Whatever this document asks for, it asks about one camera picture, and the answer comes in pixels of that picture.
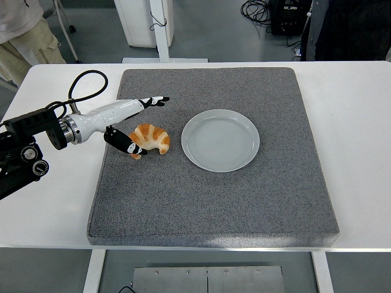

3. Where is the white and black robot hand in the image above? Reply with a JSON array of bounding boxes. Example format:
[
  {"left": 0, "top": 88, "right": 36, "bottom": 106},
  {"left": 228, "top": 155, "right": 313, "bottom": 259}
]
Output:
[{"left": 73, "top": 96, "right": 170, "bottom": 157}]

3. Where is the golden croissant bread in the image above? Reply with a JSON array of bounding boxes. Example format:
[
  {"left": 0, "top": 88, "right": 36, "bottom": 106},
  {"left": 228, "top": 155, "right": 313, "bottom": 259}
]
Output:
[{"left": 128, "top": 123, "right": 171, "bottom": 160}]

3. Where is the round pale grey plate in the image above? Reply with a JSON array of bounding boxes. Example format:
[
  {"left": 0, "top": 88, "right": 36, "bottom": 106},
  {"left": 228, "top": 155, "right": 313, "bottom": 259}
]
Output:
[{"left": 181, "top": 109, "right": 261, "bottom": 173}]

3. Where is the grey metal plate with screws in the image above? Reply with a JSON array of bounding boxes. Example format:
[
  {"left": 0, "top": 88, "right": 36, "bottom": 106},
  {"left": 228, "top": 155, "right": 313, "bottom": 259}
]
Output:
[{"left": 131, "top": 266, "right": 285, "bottom": 293}]

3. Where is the white table column with base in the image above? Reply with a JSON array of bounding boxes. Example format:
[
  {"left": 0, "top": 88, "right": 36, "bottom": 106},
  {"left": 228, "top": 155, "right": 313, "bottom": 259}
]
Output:
[{"left": 122, "top": 0, "right": 211, "bottom": 63}]

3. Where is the grey stool with wheels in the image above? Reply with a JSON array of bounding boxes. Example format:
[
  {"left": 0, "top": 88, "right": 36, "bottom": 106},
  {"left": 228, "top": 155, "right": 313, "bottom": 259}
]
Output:
[{"left": 53, "top": 0, "right": 82, "bottom": 64}]

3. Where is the white cabinet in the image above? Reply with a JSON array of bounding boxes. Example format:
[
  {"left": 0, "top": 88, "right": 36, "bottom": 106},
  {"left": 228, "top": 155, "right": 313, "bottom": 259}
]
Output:
[{"left": 114, "top": 0, "right": 175, "bottom": 48}]

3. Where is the person in light clothing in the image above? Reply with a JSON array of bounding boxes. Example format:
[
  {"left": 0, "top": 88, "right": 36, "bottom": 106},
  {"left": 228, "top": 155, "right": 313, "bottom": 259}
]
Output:
[{"left": 0, "top": 0, "right": 67, "bottom": 87}]

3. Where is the grey speckled mat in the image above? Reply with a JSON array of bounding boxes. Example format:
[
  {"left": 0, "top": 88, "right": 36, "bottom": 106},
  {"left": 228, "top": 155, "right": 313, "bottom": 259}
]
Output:
[{"left": 87, "top": 67, "right": 341, "bottom": 248}]

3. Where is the white table leg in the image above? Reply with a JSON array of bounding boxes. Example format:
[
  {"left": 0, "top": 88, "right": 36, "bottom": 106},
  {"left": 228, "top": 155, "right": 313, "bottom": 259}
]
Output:
[
  {"left": 311, "top": 251, "right": 334, "bottom": 293},
  {"left": 82, "top": 249, "right": 106, "bottom": 293}
]

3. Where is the black equipment box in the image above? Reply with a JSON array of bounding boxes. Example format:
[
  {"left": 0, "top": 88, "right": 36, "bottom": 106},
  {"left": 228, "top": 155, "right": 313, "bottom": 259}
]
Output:
[{"left": 268, "top": 0, "right": 312, "bottom": 35}]

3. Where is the thin black cable loop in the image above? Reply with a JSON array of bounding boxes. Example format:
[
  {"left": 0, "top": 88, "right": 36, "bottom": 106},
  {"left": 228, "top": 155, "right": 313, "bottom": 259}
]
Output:
[{"left": 148, "top": 12, "right": 168, "bottom": 32}]

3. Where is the bundle of black floor cables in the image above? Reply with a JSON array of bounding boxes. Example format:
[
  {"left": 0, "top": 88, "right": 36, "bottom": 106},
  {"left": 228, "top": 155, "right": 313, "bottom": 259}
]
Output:
[{"left": 240, "top": 0, "right": 273, "bottom": 26}]

